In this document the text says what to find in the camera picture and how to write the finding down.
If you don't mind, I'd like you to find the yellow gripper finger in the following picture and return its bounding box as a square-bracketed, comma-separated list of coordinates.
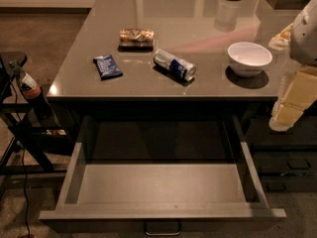
[268, 65, 317, 132]

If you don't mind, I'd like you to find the silver blue redbull can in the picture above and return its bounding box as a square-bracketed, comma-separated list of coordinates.
[154, 49, 196, 82]

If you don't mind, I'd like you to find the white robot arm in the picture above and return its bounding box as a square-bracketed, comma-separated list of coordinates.
[268, 0, 317, 132]

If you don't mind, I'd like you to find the open grey top drawer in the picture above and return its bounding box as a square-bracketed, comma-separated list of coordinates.
[38, 114, 287, 234]

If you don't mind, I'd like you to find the white bowl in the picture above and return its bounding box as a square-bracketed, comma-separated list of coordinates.
[227, 42, 272, 77]

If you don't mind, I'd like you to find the brown crinkled snack bag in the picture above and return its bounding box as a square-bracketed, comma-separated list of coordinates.
[119, 28, 155, 48]

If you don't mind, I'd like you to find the blue snack packet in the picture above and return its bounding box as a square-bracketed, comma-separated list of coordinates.
[93, 55, 123, 80]

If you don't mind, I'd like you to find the cola bottle with red label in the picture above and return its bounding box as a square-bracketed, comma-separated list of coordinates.
[9, 60, 52, 120]

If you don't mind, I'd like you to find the metal drawer handle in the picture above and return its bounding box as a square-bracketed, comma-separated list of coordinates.
[144, 221, 181, 237]

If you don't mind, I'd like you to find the black cable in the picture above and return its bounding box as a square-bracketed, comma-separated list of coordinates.
[9, 79, 33, 238]

